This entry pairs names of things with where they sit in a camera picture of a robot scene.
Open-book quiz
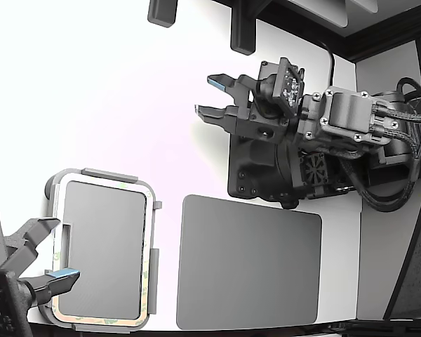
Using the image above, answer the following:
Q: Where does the dark grey rectangular mat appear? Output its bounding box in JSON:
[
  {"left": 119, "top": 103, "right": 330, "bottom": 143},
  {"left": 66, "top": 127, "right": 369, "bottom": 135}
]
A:
[{"left": 176, "top": 194, "right": 323, "bottom": 331}]

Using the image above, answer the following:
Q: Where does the black braided cable bundle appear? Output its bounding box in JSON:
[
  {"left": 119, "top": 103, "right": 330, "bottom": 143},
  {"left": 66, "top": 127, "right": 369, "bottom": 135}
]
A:
[{"left": 350, "top": 77, "right": 421, "bottom": 213}]

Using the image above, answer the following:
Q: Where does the black enclosure frame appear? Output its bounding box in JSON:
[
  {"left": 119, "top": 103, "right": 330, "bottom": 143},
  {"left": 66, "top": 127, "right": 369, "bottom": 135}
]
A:
[{"left": 210, "top": 0, "right": 421, "bottom": 63}]

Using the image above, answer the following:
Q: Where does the black stand foot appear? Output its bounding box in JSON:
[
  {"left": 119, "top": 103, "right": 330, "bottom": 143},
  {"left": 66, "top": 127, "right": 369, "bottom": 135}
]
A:
[
  {"left": 229, "top": 0, "right": 258, "bottom": 56},
  {"left": 147, "top": 0, "right": 179, "bottom": 29}
]

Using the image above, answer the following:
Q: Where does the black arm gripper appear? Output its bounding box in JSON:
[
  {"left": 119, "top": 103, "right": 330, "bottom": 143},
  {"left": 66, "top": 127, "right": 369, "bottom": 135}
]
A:
[{"left": 195, "top": 61, "right": 292, "bottom": 145}]

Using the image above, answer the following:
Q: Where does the fixed gripper camera circuit board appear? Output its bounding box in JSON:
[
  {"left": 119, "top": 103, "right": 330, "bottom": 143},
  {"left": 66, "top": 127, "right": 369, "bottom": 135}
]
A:
[{"left": 0, "top": 268, "right": 36, "bottom": 337}]

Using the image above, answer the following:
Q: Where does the light grey frame holder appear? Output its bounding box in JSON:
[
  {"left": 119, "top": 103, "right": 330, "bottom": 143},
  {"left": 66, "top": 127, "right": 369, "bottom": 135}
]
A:
[{"left": 44, "top": 167, "right": 163, "bottom": 333}]

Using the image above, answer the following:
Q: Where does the arm gripper camera circuit board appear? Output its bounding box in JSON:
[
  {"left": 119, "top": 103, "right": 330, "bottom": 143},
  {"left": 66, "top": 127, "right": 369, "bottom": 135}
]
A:
[{"left": 256, "top": 57, "right": 306, "bottom": 119}]

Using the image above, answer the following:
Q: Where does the beige rectangular adhesive frame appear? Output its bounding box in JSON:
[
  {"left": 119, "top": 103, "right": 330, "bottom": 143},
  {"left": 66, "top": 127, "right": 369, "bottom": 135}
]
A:
[{"left": 51, "top": 178, "right": 155, "bottom": 326}]

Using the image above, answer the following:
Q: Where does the thin black cable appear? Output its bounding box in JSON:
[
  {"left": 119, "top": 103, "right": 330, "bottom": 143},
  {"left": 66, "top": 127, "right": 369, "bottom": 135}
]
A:
[{"left": 315, "top": 39, "right": 337, "bottom": 87}]

